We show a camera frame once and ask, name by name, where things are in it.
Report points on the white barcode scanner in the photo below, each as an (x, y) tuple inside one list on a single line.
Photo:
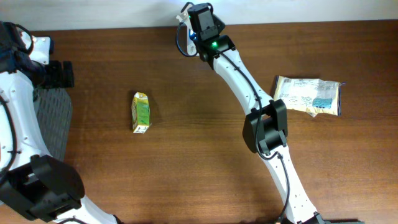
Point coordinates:
[(191, 47)]

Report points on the grey plastic basket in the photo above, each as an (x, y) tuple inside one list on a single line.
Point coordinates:
[(53, 108)]

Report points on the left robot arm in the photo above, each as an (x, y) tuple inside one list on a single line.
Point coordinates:
[(34, 184)]

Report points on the green tea carton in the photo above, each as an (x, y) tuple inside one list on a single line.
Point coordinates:
[(140, 113)]

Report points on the yellow snack bag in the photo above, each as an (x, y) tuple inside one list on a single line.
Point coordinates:
[(311, 95)]

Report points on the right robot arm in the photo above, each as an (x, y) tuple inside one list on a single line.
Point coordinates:
[(265, 127)]

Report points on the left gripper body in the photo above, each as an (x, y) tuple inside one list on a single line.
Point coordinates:
[(54, 75)]

